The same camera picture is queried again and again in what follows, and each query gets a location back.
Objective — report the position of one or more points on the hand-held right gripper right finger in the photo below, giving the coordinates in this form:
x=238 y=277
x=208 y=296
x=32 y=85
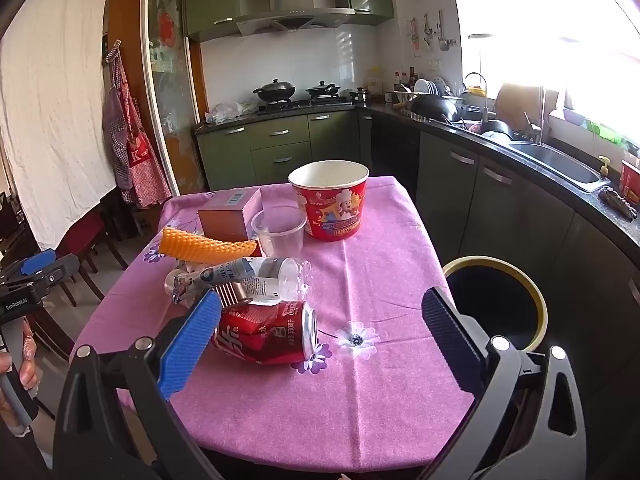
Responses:
x=450 y=340

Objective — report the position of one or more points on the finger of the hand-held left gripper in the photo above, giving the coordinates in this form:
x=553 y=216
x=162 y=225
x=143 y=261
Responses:
x=62 y=270
x=37 y=262

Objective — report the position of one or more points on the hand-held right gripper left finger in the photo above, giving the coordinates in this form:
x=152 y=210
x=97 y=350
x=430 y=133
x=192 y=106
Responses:
x=192 y=345

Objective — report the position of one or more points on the yellow-rimmed black bin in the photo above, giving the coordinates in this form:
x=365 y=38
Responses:
x=500 y=290

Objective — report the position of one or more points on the red soda can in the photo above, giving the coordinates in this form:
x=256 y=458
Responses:
x=265 y=335

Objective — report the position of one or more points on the clear plastic bottle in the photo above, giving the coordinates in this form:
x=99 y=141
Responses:
x=260 y=277

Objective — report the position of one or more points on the person's left hand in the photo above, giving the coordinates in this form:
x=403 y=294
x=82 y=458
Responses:
x=27 y=377

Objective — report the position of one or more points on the silver foil wrapper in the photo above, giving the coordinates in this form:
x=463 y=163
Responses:
x=177 y=285

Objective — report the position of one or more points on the pink floral tablecloth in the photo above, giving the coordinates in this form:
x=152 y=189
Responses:
x=390 y=270

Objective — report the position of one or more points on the orange foam net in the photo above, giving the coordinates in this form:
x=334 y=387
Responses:
x=200 y=247

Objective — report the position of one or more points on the small cardboard box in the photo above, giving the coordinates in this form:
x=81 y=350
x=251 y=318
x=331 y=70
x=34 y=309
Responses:
x=220 y=222

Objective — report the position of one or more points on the red checked apron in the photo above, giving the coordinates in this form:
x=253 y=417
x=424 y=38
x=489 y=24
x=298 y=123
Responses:
x=135 y=155

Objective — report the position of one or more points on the clear plastic cup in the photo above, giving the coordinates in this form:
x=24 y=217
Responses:
x=280 y=240

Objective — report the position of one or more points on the dark base cabinets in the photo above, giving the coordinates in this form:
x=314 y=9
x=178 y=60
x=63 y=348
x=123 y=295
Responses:
x=500 y=210

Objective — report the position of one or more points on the white hanging sheet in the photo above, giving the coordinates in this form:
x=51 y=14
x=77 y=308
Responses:
x=50 y=110

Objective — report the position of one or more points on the red paper bucket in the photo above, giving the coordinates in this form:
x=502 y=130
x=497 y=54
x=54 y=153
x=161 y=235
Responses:
x=330 y=210

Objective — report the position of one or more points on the black stone countertop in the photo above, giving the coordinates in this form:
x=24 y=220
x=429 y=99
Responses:
x=575 y=195

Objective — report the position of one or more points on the steel sink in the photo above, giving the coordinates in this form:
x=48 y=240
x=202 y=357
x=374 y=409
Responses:
x=560 y=162

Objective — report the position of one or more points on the frosted glass sliding door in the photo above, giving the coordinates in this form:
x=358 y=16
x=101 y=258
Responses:
x=165 y=85

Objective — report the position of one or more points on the green base cabinets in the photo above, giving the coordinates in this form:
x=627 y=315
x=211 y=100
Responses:
x=280 y=150

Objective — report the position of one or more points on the black pan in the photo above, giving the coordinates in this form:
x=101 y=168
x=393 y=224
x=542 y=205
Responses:
x=497 y=129

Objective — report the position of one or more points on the dark rag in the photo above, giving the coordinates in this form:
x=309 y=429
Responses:
x=617 y=200

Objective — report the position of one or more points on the crumpled plastic bags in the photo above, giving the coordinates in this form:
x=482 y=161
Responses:
x=230 y=112

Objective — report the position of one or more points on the black open wok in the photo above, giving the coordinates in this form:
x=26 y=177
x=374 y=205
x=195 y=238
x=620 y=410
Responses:
x=435 y=107

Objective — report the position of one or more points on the yellow soap pump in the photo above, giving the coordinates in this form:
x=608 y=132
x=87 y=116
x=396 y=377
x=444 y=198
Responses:
x=605 y=166

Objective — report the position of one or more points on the red paper cup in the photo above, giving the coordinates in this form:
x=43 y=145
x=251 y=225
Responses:
x=630 y=182

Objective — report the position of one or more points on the straight steel faucet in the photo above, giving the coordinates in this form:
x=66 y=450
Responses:
x=541 y=110

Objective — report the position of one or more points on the wooden cutting board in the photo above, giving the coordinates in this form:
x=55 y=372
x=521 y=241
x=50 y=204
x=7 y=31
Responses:
x=520 y=102

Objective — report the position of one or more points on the curved kitchen faucet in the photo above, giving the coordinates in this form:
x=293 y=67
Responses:
x=484 y=90

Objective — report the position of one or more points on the dish rack with plates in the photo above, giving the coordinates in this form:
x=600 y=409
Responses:
x=425 y=87

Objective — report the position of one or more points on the green bowls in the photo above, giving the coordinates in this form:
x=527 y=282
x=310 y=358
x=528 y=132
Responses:
x=605 y=132

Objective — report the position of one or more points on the small steel pot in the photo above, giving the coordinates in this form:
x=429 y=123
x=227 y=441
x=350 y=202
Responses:
x=359 y=96

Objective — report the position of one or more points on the dark sauce bottles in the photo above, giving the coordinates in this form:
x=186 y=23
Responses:
x=411 y=80

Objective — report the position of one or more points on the black gas stove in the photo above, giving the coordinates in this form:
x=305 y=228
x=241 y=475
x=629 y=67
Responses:
x=305 y=104

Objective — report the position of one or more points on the large black lidded wok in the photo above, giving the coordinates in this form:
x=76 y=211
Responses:
x=274 y=91

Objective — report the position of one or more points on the yellow oil bottle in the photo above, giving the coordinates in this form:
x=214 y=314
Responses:
x=374 y=82

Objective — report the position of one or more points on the small black lidded wok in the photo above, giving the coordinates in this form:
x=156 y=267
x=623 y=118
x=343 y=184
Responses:
x=322 y=90

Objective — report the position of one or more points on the hanging kitchen utensils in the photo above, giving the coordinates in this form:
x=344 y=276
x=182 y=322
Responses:
x=440 y=35

